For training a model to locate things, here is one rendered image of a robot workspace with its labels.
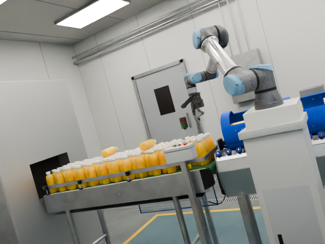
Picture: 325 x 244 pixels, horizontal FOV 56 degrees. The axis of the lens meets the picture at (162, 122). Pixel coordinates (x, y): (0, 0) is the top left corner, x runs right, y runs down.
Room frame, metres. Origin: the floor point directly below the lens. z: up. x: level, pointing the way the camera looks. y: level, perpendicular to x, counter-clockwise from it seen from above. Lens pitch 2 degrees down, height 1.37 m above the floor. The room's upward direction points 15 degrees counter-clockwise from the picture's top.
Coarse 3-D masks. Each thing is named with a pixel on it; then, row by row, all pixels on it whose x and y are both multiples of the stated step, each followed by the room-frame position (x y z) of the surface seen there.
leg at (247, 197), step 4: (248, 196) 2.27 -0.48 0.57; (248, 200) 2.26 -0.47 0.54; (248, 204) 2.27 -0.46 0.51; (248, 208) 2.27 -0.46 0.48; (252, 208) 2.30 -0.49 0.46; (252, 212) 2.27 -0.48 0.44; (252, 216) 2.26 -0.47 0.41; (252, 220) 2.27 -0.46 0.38; (252, 224) 2.27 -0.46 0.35; (256, 224) 2.29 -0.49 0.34; (256, 228) 2.26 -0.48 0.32; (256, 232) 2.26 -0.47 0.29; (256, 236) 2.27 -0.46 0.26; (260, 240) 2.28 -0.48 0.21
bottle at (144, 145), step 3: (144, 141) 2.39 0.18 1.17; (147, 141) 2.40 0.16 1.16; (150, 141) 2.43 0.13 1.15; (153, 141) 2.47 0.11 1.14; (141, 144) 2.38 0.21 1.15; (144, 144) 2.37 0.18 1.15; (147, 144) 2.37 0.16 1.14; (150, 144) 2.41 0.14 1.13; (153, 144) 2.46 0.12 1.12; (141, 147) 2.38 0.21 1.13; (144, 147) 2.37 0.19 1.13; (147, 147) 2.36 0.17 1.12; (150, 147) 2.42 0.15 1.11; (144, 150) 2.37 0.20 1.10
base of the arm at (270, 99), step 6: (264, 90) 1.58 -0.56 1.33; (270, 90) 1.58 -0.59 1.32; (276, 90) 1.60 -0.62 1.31; (258, 96) 1.61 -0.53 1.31; (264, 96) 1.59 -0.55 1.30; (270, 96) 1.58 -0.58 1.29; (276, 96) 1.58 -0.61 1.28; (258, 102) 1.61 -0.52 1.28; (264, 102) 1.58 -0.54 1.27; (270, 102) 1.57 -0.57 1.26; (276, 102) 1.57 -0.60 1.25; (282, 102) 1.59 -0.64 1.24; (258, 108) 1.61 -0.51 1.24; (264, 108) 1.58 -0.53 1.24
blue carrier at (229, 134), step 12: (312, 96) 2.05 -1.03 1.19; (324, 96) 2.03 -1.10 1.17; (312, 108) 1.85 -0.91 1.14; (324, 108) 1.82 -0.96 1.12; (228, 120) 2.10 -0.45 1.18; (240, 120) 2.30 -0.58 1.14; (312, 120) 1.85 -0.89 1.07; (324, 120) 1.83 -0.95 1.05; (228, 132) 2.08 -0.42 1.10; (312, 132) 1.90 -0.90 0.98; (228, 144) 2.11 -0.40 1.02; (240, 144) 2.09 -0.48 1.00
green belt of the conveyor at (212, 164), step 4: (208, 164) 2.20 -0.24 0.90; (212, 164) 2.19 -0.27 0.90; (180, 168) 2.32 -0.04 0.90; (192, 168) 2.20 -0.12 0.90; (196, 168) 2.17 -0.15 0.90; (200, 168) 2.13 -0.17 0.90; (212, 168) 2.12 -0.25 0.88; (216, 168) 2.21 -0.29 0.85; (176, 172) 2.22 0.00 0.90; (148, 176) 2.35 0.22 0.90; (152, 176) 2.31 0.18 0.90; (124, 180) 2.46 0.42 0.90; (100, 184) 2.56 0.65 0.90; (104, 184) 2.51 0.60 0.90; (76, 188) 2.68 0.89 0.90; (56, 192) 2.77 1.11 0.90
